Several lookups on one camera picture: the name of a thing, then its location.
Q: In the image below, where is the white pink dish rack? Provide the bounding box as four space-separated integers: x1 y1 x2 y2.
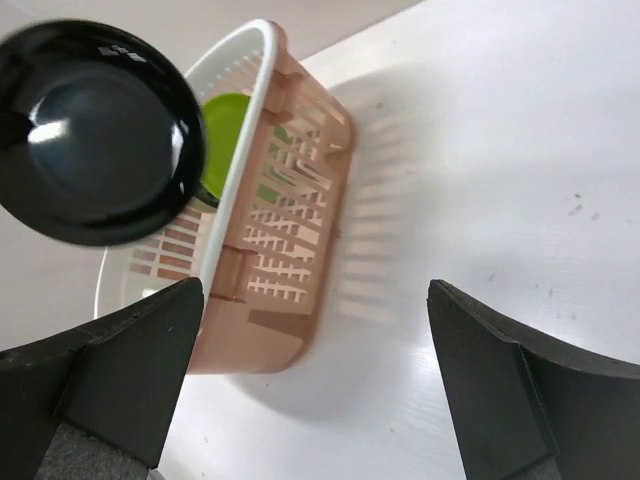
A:
94 19 356 374

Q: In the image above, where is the black plate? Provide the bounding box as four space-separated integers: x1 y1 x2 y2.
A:
1 19 206 247

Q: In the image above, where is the lime green plate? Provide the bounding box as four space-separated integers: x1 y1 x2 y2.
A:
201 93 251 199

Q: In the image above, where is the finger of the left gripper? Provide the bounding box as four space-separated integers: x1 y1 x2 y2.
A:
0 111 30 149

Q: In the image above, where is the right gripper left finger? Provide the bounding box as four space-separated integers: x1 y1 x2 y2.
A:
1 277 204 479

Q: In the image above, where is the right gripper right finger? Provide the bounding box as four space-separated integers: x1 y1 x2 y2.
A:
427 280 639 479

